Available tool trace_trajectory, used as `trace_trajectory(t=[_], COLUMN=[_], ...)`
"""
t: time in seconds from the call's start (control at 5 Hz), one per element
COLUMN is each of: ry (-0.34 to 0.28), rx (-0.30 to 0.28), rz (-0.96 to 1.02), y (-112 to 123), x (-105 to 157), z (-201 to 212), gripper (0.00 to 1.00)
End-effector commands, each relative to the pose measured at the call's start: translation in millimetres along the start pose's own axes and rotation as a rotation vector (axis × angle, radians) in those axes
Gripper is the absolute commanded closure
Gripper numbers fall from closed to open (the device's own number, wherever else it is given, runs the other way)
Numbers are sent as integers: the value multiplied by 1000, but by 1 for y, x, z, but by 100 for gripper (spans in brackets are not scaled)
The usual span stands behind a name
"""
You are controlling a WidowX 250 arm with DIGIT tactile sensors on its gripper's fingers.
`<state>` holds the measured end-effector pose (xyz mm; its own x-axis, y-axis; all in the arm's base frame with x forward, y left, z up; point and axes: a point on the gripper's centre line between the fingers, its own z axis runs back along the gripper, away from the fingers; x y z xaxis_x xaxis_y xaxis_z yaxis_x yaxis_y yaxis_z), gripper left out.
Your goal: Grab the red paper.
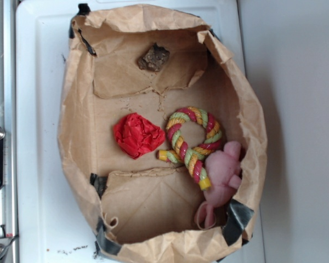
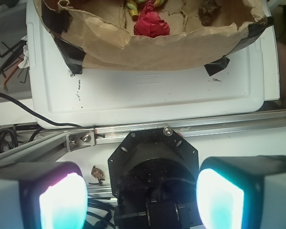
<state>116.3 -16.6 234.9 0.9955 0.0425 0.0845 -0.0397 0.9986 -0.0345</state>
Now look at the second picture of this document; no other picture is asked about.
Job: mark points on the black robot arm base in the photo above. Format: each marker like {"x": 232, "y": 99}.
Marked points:
{"x": 153, "y": 175}

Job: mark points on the brown paper-lined box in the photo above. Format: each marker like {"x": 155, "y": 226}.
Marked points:
{"x": 98, "y": 34}

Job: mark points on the dark rough rock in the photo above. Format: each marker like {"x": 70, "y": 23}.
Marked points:
{"x": 208, "y": 11}

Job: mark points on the white plastic tray lid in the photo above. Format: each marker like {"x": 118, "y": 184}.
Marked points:
{"x": 101, "y": 97}

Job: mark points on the black hex keys set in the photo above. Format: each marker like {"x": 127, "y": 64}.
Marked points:
{"x": 9, "y": 55}

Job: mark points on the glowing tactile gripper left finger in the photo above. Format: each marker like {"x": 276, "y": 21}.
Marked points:
{"x": 42, "y": 195}

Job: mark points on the aluminium extrusion rail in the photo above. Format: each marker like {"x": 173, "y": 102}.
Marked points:
{"x": 259, "y": 133}

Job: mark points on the metal corner bracket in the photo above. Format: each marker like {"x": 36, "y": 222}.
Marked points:
{"x": 79, "y": 140}

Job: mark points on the red paper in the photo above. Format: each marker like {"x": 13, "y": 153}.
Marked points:
{"x": 149, "y": 23}

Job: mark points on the multicolour braided rope toy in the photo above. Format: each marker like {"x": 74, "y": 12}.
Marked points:
{"x": 134, "y": 6}

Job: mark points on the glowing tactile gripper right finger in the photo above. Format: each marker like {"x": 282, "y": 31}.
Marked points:
{"x": 242, "y": 192}

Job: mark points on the orange hex key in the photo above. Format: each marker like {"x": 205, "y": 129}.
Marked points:
{"x": 12, "y": 72}

